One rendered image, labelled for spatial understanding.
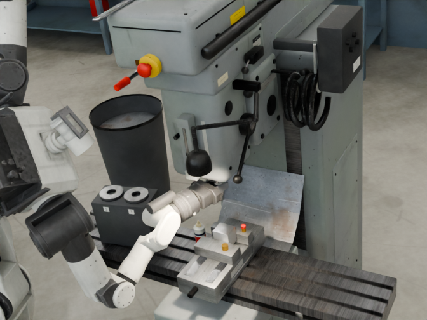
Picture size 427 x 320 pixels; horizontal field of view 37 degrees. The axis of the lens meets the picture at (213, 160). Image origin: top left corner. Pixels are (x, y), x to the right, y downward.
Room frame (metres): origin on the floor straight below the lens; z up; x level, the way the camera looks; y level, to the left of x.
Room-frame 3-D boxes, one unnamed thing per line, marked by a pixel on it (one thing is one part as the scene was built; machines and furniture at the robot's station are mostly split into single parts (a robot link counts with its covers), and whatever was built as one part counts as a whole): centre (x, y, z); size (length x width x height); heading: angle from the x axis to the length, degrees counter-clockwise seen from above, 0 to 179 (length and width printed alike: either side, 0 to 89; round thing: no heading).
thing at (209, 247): (1.70, 0.03, 1.01); 0.15 x 0.06 x 0.04; 55
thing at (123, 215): (1.96, 0.34, 1.02); 0.22 x 0.12 x 0.20; 68
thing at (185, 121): (1.66, 0.06, 1.45); 0.04 x 0.04 x 0.21; 58
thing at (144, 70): (1.54, 0.14, 1.76); 0.04 x 0.03 x 0.04; 58
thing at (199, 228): (1.85, 0.09, 0.97); 0.04 x 0.04 x 0.11
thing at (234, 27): (1.70, -0.14, 1.79); 0.45 x 0.04 x 0.04; 148
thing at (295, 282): (1.77, 0.05, 0.88); 1.24 x 0.23 x 0.08; 58
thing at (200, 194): (1.69, 0.08, 1.23); 0.13 x 0.12 x 0.10; 40
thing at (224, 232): (1.74, 0.00, 1.03); 0.06 x 0.05 x 0.06; 55
